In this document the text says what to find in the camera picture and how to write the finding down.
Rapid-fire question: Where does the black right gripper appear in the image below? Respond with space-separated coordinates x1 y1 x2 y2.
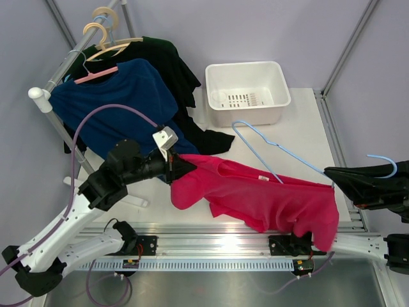
322 159 409 220

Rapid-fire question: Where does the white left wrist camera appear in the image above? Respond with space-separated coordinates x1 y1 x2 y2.
153 126 178 162

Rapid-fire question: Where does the black t shirt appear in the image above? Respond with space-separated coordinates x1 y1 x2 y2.
62 38 236 155

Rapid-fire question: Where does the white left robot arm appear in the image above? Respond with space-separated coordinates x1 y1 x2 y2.
2 140 196 297

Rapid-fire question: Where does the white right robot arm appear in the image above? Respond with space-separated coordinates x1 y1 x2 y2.
268 161 408 275

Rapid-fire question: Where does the white plastic basket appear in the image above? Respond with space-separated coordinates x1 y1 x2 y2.
205 61 291 127

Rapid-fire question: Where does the light blue hanger rear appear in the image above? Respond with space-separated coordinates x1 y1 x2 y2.
93 15 115 47

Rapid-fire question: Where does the pink t shirt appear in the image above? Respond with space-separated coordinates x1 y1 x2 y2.
171 154 339 252

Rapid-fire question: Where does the pink plastic hanger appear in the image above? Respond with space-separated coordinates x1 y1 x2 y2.
70 49 118 84

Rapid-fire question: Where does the beige wooden hanger front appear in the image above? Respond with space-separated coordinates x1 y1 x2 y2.
83 22 130 62

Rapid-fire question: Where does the dark green t shirt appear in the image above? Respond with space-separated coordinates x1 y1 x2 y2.
70 35 180 77

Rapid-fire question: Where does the beige wooden hanger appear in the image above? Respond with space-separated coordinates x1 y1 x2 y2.
83 22 130 62
92 6 143 50

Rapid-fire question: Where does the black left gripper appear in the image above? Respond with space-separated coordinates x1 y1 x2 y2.
123 146 197 185

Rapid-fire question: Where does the blue t shirt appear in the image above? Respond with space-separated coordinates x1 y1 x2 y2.
49 59 198 159

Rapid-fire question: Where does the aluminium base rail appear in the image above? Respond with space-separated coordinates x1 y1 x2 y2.
70 222 365 260

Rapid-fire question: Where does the beige wooden hanger rear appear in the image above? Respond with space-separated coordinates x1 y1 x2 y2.
92 6 143 50

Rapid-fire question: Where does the white slotted cable duct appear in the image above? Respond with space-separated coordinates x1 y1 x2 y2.
79 258 295 272

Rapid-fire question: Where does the silver clothes rack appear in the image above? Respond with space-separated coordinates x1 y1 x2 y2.
28 1 149 208

